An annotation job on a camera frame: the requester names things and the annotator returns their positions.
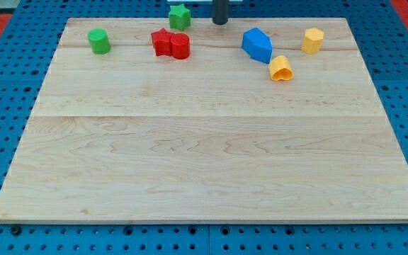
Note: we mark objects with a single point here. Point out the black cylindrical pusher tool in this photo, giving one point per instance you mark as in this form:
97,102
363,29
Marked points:
220,11

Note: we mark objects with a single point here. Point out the red star block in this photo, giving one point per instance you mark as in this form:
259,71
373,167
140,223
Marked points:
161,42

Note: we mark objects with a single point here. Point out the green star block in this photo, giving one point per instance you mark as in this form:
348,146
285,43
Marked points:
179,17

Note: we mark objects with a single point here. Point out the red cylinder block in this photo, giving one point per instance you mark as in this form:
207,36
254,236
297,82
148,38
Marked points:
180,46

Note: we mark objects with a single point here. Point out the blue pentagon block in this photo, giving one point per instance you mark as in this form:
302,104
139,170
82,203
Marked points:
257,45

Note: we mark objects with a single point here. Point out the yellow heart block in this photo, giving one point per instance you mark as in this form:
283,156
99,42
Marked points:
280,69

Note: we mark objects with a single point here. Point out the yellow hexagon block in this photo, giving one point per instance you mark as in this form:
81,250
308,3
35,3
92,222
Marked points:
312,41

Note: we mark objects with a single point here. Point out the wooden board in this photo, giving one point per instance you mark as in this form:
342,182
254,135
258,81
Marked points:
130,138

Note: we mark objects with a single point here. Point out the green cylinder block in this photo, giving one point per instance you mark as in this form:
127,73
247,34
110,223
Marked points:
99,42

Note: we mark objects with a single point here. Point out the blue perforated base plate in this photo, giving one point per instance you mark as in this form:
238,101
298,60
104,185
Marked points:
27,46

